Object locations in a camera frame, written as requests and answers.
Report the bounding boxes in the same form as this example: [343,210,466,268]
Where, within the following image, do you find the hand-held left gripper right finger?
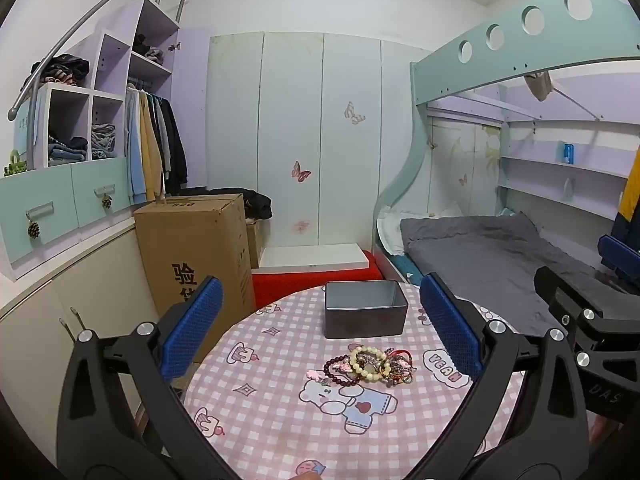
[410,273,592,480]

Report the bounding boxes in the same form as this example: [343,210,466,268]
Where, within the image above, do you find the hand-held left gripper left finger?
[56,276,224,480]

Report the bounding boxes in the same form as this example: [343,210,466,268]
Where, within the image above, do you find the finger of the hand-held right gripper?
[533,265,640,377]
[597,234,640,293]

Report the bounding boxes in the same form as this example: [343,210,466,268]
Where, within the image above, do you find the dark metal tin box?
[324,280,408,340]

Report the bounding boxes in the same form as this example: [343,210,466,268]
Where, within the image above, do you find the person's right hand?
[589,411,621,443]

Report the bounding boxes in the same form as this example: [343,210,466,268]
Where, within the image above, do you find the yellow and navy garment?
[611,149,640,243]

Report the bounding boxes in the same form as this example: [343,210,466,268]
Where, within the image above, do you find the blue bed sheet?
[389,252,427,287]

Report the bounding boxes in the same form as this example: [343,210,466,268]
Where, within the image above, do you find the grey blanket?
[399,211,640,333]

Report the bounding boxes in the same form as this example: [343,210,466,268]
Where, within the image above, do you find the large cardboard box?
[133,193,257,363]

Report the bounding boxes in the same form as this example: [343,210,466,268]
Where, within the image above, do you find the small cardboard box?
[245,220,264,269]

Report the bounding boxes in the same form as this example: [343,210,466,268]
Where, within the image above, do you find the white pillow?
[375,204,463,257]

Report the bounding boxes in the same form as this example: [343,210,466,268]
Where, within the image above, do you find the beige low cabinet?
[0,219,168,411]

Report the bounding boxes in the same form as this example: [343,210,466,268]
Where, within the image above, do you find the white board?
[257,243,371,272]

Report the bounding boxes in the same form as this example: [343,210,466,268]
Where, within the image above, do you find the black bag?
[207,187,274,222]

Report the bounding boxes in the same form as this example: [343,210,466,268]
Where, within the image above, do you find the white wardrobe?
[207,31,433,262]

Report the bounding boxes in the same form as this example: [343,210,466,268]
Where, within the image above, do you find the mint green drawer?
[70,156,133,229]
[0,166,80,267]

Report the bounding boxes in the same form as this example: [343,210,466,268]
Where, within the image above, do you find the brown hanging pouch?
[524,70,557,103]

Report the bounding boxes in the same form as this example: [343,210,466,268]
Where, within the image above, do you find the row of hanging clothes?
[124,86,189,207]

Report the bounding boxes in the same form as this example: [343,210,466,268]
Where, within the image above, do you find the folded grey clothes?
[90,123,117,159]

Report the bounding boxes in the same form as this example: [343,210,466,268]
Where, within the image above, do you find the folded blue jeans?
[48,134,90,164]

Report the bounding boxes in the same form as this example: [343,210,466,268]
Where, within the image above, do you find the purple wardrobe door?
[170,27,211,197]

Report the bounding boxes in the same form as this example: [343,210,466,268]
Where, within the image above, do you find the green toy plant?
[4,149,27,177]

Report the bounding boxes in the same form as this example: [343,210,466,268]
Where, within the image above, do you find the folded dark and pink clothes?
[132,33,166,66]

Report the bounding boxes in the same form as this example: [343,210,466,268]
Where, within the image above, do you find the purple stepped shelf unit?
[30,0,182,167]

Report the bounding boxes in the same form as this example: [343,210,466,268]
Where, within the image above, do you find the dark clothes pile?
[30,54,91,84]

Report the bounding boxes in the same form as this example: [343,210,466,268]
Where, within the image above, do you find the shelf unit with clothes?
[7,0,192,171]

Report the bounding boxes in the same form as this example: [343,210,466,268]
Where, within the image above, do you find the tangle of red cord bracelets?
[382,347,419,387]

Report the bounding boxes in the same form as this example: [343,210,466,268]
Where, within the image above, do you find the purple bed wall shelves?
[496,77,640,222]

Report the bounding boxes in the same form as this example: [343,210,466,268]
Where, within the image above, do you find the dark red bead bracelet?
[322,354,362,389]

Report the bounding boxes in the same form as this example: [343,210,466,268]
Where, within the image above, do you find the mint green bunk bed frame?
[374,0,640,273]

